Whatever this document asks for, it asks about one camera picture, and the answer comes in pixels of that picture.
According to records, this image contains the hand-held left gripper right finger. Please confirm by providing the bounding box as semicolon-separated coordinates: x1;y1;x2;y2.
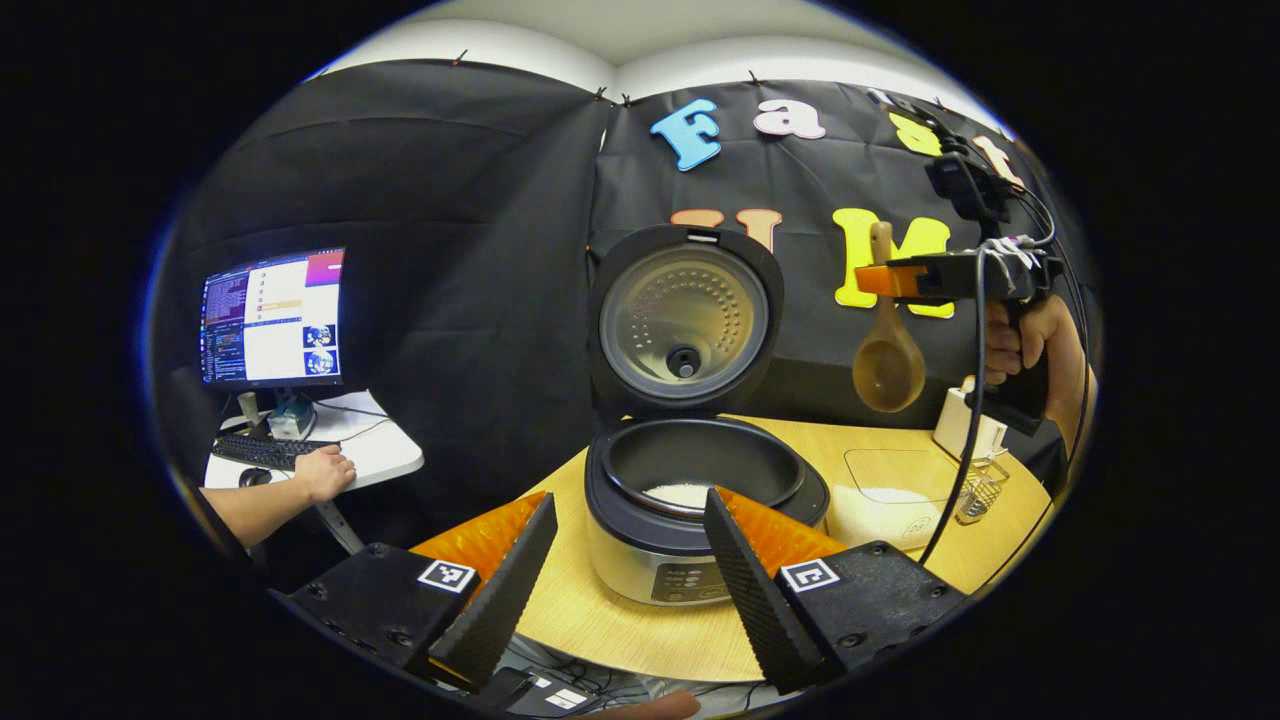
703;487;969;693

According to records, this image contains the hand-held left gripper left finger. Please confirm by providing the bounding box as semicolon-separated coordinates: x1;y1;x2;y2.
270;492;559;691

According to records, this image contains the wooden spoon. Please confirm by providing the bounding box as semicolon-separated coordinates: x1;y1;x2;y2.
852;220;928;414

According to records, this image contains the clear plastic rice container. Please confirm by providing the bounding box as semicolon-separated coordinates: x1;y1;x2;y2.
828;447;966;551

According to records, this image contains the metal wire chopstick holder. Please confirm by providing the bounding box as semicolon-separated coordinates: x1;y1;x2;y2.
955;458;1011;526

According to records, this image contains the black silver rice cooker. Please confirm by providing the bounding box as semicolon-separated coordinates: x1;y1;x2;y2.
585;224;831;607

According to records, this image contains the white toaster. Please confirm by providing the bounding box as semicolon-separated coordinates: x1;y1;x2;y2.
933;375;1009;461

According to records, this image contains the white side table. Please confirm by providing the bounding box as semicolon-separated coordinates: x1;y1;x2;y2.
203;390;425;556

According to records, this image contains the black keyboard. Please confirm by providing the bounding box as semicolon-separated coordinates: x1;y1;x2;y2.
212;432;341;471

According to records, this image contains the small teal box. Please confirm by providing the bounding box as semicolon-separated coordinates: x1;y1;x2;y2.
267;395;318;441

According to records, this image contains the computer monitor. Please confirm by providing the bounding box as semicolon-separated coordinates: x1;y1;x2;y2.
200;247;346;426

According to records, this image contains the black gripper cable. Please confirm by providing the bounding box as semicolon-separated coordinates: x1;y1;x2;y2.
918;190;1093;591

